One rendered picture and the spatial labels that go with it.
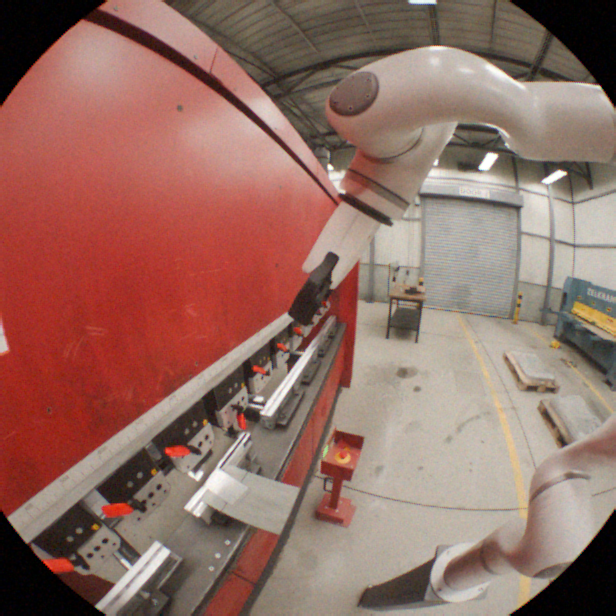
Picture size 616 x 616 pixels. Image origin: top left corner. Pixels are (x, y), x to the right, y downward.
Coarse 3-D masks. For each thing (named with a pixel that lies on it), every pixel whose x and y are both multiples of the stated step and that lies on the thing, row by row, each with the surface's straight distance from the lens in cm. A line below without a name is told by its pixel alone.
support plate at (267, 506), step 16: (240, 480) 82; (256, 480) 81; (272, 480) 80; (208, 496) 81; (256, 496) 78; (272, 496) 77; (288, 496) 77; (224, 512) 77; (240, 512) 76; (256, 512) 75; (272, 512) 74; (288, 512) 74; (272, 528) 72
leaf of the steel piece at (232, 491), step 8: (224, 480) 82; (232, 480) 82; (216, 488) 81; (224, 488) 81; (232, 488) 80; (240, 488) 80; (248, 488) 77; (224, 496) 79; (232, 496) 79; (240, 496) 76; (232, 504) 77
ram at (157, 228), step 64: (64, 64) 50; (128, 64) 55; (0, 128) 43; (64, 128) 44; (128, 128) 48; (192, 128) 59; (256, 128) 86; (0, 192) 39; (64, 192) 40; (128, 192) 44; (192, 192) 54; (256, 192) 78; (320, 192) 166; (0, 256) 38; (64, 256) 38; (128, 256) 42; (192, 256) 52; (256, 256) 75; (64, 320) 38; (128, 320) 43; (192, 320) 53; (256, 320) 77; (0, 384) 39; (64, 384) 40; (128, 384) 45; (0, 448) 43; (64, 448) 44; (128, 448) 50
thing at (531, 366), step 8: (512, 352) 470; (520, 352) 484; (520, 360) 445; (528, 360) 458; (536, 360) 472; (520, 368) 424; (528, 368) 424; (536, 368) 436; (544, 368) 450; (528, 376) 396; (536, 376) 406; (544, 376) 418; (552, 376) 432
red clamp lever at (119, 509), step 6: (132, 498) 56; (114, 504) 52; (120, 504) 52; (126, 504) 53; (132, 504) 54; (138, 504) 54; (102, 510) 51; (108, 510) 50; (114, 510) 50; (120, 510) 51; (126, 510) 51; (132, 510) 52; (144, 510) 54; (108, 516) 50; (114, 516) 51
